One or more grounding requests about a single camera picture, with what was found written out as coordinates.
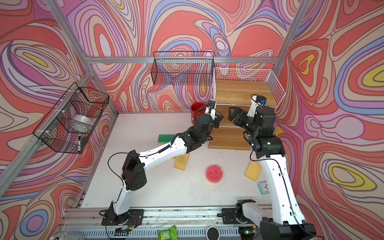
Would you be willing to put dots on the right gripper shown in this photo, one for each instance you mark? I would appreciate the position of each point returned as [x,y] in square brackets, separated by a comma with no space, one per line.
[236,110]

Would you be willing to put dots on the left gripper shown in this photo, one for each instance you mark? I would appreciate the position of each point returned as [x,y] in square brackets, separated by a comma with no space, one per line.
[216,122]

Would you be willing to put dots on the white wire wooden shelf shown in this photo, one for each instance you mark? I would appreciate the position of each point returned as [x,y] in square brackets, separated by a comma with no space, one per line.
[236,88]

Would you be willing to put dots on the pale yellow sponge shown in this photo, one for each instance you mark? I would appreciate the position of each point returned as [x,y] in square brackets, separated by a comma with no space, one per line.
[181,162]

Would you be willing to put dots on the green sponge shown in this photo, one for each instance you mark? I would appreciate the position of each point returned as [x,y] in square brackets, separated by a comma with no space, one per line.
[165,138]

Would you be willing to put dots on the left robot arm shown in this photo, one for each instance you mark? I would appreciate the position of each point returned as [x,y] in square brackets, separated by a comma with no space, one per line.
[137,165]

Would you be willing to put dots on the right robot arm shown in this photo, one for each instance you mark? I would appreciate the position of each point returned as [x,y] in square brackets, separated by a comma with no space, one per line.
[287,221]

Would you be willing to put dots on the red cylindrical cup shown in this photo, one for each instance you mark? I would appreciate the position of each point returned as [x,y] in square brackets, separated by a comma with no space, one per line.
[196,110]

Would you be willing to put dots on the pink smiley sponge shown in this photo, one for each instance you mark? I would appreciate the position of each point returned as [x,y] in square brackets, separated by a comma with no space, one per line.
[214,174]

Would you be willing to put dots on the yellow sponge right side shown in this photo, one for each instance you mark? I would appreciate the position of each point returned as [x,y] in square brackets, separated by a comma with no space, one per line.
[253,171]

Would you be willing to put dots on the small teal clock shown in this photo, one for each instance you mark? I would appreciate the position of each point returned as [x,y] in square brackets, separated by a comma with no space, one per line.
[263,187]

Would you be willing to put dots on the round black speaker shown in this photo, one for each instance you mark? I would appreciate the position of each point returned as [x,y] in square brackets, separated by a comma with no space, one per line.
[212,233]

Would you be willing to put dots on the green snack packet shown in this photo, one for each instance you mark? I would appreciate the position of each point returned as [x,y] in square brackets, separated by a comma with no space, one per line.
[168,234]

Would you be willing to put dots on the silver bowl in basket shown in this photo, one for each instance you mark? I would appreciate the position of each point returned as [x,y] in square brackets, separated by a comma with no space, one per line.
[84,120]

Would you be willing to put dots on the black marker in basket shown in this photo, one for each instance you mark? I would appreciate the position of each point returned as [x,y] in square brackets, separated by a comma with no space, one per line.
[79,145]

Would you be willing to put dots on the black wire basket back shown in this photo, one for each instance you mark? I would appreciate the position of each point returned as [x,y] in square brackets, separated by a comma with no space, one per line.
[183,68]

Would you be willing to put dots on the black wire basket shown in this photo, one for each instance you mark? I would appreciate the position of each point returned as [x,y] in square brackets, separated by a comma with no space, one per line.
[60,133]
[183,68]

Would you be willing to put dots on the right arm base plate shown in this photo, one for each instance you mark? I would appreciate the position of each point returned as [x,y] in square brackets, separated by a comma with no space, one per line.
[235,215]

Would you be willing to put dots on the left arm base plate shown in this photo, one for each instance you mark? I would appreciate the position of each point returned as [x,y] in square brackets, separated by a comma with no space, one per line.
[133,218]

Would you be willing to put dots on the black wire basket left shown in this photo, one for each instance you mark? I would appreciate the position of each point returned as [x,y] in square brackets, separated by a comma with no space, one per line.
[60,133]

